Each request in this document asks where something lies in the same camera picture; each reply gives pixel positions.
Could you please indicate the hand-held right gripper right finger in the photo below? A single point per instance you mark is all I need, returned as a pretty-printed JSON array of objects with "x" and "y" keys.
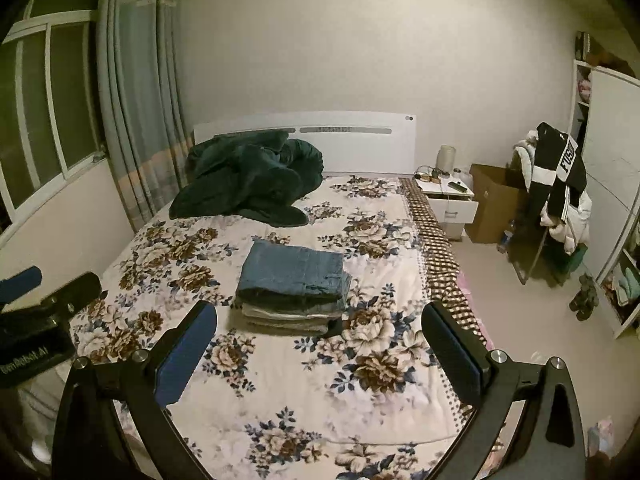
[{"x": 450, "y": 355}]

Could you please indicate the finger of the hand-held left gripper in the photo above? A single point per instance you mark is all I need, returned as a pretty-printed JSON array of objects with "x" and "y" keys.
[
  {"x": 20, "y": 282},
  {"x": 75, "y": 290}
]

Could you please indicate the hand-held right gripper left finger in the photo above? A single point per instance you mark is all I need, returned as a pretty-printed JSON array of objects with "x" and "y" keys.
[{"x": 184, "y": 355}]

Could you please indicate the blue denim pants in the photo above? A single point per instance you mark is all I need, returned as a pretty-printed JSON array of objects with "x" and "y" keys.
[{"x": 295, "y": 270}]

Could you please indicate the folded grey clothes stack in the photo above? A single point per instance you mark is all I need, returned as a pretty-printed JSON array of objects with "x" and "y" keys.
[{"x": 280, "y": 321}]

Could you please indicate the brown checked bed sheet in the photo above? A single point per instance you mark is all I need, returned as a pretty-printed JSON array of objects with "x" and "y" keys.
[{"x": 435, "y": 245}]

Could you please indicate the folded black garment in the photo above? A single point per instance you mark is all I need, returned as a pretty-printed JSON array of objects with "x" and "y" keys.
[{"x": 336, "y": 326}]

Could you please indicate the bed with floral sheet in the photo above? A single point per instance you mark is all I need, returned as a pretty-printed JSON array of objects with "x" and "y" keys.
[{"x": 300, "y": 400}]

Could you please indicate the dark chair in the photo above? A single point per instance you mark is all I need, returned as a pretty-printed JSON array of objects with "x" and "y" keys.
[{"x": 530, "y": 255}]

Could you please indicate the plastic bottle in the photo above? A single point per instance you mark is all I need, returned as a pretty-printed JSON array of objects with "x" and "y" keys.
[{"x": 506, "y": 237}]

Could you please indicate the dark plush slipper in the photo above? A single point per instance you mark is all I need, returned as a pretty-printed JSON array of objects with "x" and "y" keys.
[
  {"x": 580, "y": 308},
  {"x": 590, "y": 287}
]

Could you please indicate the white nightstand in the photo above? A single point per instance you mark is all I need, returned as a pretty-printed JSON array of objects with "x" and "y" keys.
[{"x": 450, "y": 210}]

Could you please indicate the green storage box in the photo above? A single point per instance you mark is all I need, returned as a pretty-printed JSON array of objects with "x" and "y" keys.
[{"x": 570, "y": 259}]

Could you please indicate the large cardboard box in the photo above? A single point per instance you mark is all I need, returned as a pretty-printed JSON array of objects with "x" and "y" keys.
[{"x": 492, "y": 205}]

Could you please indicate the black remote control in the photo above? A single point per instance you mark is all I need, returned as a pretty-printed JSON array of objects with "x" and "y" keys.
[{"x": 457, "y": 186}]

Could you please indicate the pink plastic bag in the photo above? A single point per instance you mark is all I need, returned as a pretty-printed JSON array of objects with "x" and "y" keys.
[{"x": 600, "y": 435}]

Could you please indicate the white framed window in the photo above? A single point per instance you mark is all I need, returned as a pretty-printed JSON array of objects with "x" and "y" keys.
[{"x": 45, "y": 110}]

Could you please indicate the dark green blanket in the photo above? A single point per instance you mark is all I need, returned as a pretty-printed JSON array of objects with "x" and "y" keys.
[{"x": 240, "y": 180}]

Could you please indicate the teal folded clothes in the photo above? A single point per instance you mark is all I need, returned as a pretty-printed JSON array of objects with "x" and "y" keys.
[{"x": 625, "y": 285}]

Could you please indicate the black and white jacket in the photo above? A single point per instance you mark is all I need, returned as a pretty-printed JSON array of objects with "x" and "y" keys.
[{"x": 555, "y": 170}]

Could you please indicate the striped grey curtain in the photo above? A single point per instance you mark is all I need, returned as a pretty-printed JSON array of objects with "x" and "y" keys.
[{"x": 145, "y": 85}]

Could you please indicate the white bed headboard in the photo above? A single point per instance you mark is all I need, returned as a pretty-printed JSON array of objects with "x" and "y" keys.
[{"x": 250, "y": 127}]

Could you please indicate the white wardrobe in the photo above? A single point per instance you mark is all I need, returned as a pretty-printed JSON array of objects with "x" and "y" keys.
[{"x": 610, "y": 160}]

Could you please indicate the pink folded clothes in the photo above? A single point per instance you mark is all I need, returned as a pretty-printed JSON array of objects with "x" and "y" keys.
[{"x": 583, "y": 89}]

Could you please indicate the dark storage box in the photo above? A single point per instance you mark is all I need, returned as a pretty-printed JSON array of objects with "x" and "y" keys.
[{"x": 597, "y": 52}]

